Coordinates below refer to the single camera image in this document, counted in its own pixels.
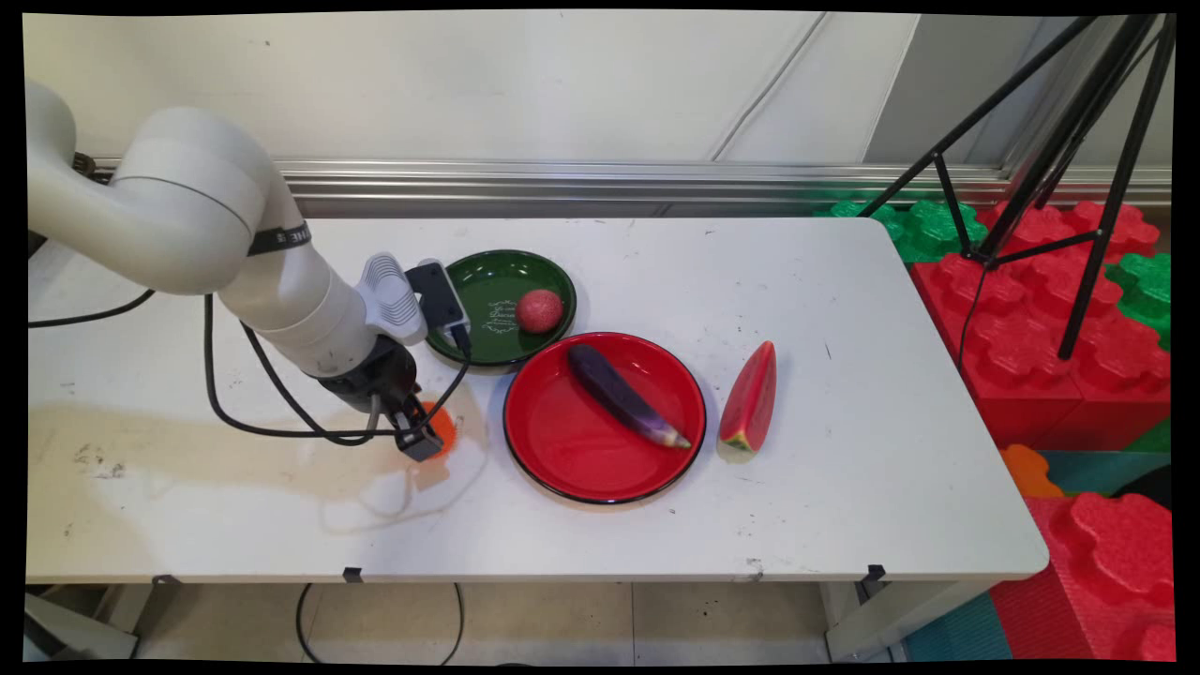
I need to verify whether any teal foam mat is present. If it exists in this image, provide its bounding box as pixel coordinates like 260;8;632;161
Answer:
902;591;1015;663

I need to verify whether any dark green plate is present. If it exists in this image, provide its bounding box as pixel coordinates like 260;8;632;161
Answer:
424;248;578;368

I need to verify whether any green foam block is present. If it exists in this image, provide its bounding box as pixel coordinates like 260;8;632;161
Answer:
1106;251;1173;350
816;195;990;265

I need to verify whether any black floor cable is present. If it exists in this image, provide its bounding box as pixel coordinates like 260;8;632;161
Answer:
295;582;469;666

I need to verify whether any large red foam block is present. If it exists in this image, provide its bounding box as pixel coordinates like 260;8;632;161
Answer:
909;200;1173;451

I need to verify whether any black wrist camera white mount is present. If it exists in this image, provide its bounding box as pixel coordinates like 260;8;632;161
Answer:
356;251;473;359

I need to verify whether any white table leg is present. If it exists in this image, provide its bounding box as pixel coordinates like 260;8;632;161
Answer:
823;580;997;663

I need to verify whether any red plate black rim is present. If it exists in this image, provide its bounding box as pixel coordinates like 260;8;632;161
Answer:
502;331;708;506

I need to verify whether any aluminium wall rail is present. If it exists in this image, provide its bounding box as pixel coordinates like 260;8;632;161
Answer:
75;155;1173;209

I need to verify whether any toy watermelon slice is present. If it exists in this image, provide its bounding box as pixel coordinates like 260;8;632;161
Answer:
717;340;779;455

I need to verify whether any orange foam block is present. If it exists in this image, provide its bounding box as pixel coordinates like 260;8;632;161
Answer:
999;443;1067;499

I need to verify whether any black tripod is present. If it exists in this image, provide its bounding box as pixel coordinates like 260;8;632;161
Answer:
858;14;1177;362

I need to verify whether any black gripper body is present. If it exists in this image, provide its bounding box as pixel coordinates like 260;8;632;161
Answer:
317;336;420;415

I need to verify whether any red round toy fruit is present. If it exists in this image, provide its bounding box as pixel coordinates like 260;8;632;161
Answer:
514;289;565;335

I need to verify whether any grey table leg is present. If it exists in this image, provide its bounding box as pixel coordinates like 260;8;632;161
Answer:
25;586;140;661

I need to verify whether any purple toy eggplant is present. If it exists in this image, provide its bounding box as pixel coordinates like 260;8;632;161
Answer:
567;343;693;451

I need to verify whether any orange toy fruit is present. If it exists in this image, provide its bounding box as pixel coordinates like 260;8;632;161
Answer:
417;402;458;457

